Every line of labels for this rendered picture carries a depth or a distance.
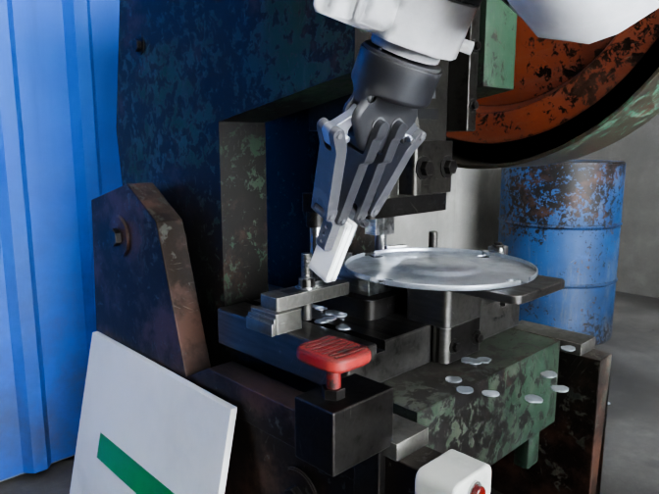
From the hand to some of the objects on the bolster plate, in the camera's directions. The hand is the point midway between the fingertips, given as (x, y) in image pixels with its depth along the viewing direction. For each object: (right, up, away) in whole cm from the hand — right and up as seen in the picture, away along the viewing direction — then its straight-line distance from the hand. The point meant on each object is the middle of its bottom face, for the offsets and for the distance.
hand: (331, 246), depth 61 cm
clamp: (-4, -11, +30) cm, 32 cm away
